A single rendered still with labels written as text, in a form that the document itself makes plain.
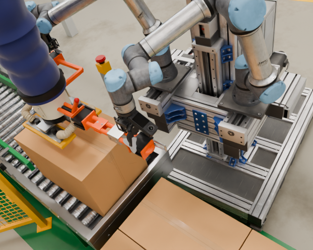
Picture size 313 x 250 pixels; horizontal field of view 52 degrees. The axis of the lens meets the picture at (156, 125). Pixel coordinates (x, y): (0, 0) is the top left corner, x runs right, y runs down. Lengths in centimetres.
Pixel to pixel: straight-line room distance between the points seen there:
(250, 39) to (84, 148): 99
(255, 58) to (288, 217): 143
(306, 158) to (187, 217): 124
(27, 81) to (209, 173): 141
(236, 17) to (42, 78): 86
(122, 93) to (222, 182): 138
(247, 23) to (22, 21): 85
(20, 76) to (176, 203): 105
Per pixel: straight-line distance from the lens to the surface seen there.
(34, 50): 146
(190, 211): 183
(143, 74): 108
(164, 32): 119
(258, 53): 125
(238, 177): 232
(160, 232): 180
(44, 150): 184
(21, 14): 140
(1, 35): 140
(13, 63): 148
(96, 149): 169
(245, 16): 110
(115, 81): 105
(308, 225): 243
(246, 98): 156
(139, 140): 129
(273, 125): 263
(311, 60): 360
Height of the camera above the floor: 216
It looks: 46 degrees down
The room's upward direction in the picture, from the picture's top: 17 degrees counter-clockwise
